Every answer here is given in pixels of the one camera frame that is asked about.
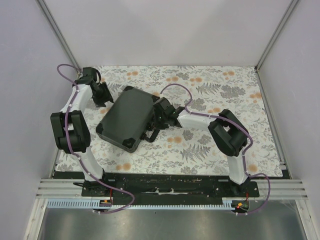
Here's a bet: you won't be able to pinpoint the black poker set case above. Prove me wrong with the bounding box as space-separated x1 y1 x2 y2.
95 86 160 153

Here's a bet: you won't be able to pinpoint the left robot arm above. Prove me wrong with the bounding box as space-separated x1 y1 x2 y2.
50 67 114 197

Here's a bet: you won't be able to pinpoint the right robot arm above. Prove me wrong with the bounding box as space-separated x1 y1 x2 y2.
153 97 253 197

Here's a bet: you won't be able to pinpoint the floral patterned table mat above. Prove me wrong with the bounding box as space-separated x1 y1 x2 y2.
53 65 284 178

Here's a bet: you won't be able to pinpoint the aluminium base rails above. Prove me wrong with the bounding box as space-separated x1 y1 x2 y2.
36 171 308 200

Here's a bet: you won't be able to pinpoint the white slotted cable duct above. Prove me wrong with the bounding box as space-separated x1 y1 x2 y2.
46 198 235 211

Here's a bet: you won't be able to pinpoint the aluminium left frame post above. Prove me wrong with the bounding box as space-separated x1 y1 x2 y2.
35 0 81 73

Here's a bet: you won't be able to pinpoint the aluminium frame post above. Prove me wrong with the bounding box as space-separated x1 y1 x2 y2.
254 0 301 73
35 0 81 73

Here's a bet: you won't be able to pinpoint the aluminium right frame post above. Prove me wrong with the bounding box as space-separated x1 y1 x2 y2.
254 0 301 73

